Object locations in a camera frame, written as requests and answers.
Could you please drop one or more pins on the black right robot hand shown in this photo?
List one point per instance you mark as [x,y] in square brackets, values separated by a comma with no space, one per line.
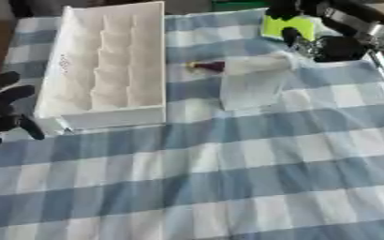
[340,48]

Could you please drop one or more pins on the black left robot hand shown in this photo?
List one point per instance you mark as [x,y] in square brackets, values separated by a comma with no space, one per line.
[1,109]

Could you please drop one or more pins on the yellow-green block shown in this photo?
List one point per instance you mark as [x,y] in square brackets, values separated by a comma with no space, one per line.
[302,25]

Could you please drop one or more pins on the white compartment box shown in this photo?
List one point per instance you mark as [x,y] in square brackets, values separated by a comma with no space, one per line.
[146,62]

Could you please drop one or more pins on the clear white plastic bag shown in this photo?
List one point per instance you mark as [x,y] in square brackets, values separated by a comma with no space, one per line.
[252,89]

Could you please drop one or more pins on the green bin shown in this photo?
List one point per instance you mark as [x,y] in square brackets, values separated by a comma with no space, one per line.
[239,4]

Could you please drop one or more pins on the dark red tassel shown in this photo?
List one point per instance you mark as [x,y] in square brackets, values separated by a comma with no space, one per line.
[210,66]

